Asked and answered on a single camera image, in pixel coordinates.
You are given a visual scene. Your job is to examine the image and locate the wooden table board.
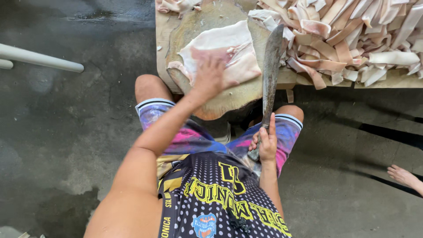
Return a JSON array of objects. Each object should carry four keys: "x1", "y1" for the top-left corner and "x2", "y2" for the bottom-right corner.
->
[{"x1": 155, "y1": 0, "x2": 423, "y2": 95}]

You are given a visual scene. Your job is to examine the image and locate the round wooden chopping block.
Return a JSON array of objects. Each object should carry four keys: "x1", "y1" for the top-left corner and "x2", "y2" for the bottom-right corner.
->
[{"x1": 165, "y1": 0, "x2": 272, "y2": 121}]

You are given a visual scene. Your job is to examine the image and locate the slab of pork skin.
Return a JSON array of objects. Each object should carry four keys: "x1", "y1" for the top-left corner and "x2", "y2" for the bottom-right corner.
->
[{"x1": 167, "y1": 20, "x2": 262, "y2": 89}]

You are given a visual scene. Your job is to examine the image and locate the person's right hand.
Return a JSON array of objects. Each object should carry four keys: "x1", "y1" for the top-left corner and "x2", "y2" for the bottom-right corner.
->
[{"x1": 249, "y1": 113, "x2": 278, "y2": 163}]

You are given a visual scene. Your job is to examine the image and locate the small heap of pork scraps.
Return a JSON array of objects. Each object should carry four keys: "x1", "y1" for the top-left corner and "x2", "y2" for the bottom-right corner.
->
[{"x1": 156, "y1": 0, "x2": 203, "y2": 19}]

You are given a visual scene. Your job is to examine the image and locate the colourful printed shorts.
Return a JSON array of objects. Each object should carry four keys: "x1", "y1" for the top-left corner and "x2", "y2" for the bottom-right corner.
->
[{"x1": 135, "y1": 98, "x2": 303, "y2": 180}]

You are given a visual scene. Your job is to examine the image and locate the person's left hand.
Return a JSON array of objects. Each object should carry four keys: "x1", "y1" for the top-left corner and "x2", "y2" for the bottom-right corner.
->
[{"x1": 191, "y1": 54, "x2": 240, "y2": 97}]

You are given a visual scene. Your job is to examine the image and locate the large rusty cleaver knife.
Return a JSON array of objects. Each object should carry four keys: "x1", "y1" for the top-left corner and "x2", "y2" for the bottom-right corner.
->
[{"x1": 247, "y1": 24, "x2": 285, "y2": 161}]

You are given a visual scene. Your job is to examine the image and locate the white pipe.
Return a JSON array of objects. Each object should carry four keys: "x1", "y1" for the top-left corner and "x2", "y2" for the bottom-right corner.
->
[{"x1": 0, "y1": 43, "x2": 85, "y2": 73}]

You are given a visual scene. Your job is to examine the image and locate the black dotted jersey shirt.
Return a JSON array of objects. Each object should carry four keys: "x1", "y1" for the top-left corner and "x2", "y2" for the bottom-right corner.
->
[{"x1": 157, "y1": 151, "x2": 293, "y2": 238}]

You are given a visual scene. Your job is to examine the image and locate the pile of cut pork strips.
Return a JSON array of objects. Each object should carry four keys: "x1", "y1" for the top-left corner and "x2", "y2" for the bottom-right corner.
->
[{"x1": 248, "y1": 0, "x2": 423, "y2": 90}]

